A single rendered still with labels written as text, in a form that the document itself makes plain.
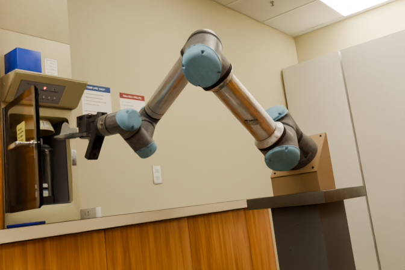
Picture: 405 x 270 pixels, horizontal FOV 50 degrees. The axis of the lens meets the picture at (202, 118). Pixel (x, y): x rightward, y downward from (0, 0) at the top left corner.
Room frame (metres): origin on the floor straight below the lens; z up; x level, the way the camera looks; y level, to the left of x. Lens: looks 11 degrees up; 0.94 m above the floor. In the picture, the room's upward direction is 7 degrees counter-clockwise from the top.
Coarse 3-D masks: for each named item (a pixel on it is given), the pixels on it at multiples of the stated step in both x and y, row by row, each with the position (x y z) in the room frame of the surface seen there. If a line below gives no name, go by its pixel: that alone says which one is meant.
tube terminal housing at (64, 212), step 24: (0, 48) 1.60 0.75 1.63; (48, 48) 1.76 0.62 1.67; (0, 72) 1.60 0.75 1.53; (0, 96) 1.60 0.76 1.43; (0, 120) 1.60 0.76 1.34; (72, 120) 1.84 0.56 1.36; (72, 144) 1.83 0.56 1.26; (72, 168) 1.83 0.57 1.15; (72, 192) 1.85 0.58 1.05; (24, 216) 1.65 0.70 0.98; (48, 216) 1.73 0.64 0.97; (72, 216) 1.82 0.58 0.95
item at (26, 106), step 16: (32, 96) 1.38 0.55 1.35; (16, 112) 1.49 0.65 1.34; (32, 112) 1.38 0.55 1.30; (16, 128) 1.50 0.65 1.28; (32, 128) 1.39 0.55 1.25; (16, 160) 1.51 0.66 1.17; (32, 160) 1.40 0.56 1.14; (16, 176) 1.51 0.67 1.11; (32, 176) 1.40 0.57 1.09; (16, 192) 1.51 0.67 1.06; (32, 192) 1.41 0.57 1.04; (16, 208) 1.52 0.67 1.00; (32, 208) 1.41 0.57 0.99
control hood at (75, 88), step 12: (12, 72) 1.54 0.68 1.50; (24, 72) 1.55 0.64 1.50; (36, 72) 1.59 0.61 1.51; (12, 84) 1.55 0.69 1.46; (60, 84) 1.69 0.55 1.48; (72, 84) 1.73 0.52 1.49; (84, 84) 1.77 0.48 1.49; (12, 96) 1.59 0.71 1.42; (72, 96) 1.77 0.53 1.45; (72, 108) 1.83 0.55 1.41
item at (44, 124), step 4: (40, 120) 1.75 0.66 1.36; (44, 120) 1.77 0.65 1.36; (48, 120) 1.81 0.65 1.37; (40, 124) 1.74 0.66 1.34; (44, 124) 1.76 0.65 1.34; (48, 124) 1.78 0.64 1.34; (40, 128) 1.73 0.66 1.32; (44, 128) 1.75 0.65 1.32; (48, 128) 1.76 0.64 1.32; (52, 128) 1.80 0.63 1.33; (40, 132) 1.87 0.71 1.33; (44, 132) 1.87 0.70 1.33; (48, 132) 1.86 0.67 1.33; (52, 132) 1.84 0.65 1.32; (40, 136) 1.88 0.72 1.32
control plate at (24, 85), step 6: (24, 84) 1.59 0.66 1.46; (30, 84) 1.60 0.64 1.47; (36, 84) 1.62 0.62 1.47; (42, 84) 1.64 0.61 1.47; (48, 84) 1.65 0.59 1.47; (54, 84) 1.67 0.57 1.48; (18, 90) 1.59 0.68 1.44; (24, 90) 1.60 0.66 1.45; (42, 90) 1.66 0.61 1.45; (48, 90) 1.67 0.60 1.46; (54, 90) 1.69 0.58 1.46; (60, 90) 1.71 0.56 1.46; (54, 96) 1.71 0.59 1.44; (60, 96) 1.73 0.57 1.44; (48, 102) 1.71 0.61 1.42; (54, 102) 1.73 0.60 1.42
